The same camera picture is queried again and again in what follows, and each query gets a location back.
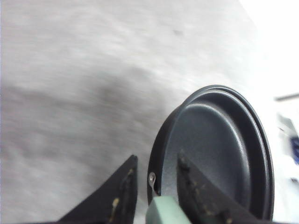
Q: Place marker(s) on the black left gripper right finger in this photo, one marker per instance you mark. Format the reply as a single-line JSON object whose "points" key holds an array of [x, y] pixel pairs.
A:
{"points": [[204, 203]]}

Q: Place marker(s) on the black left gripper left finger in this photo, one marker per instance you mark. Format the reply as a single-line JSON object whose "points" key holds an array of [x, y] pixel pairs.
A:
{"points": [[112, 203]]}

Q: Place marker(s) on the black frying pan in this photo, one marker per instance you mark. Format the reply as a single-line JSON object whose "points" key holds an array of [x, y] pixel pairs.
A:
{"points": [[220, 133]]}

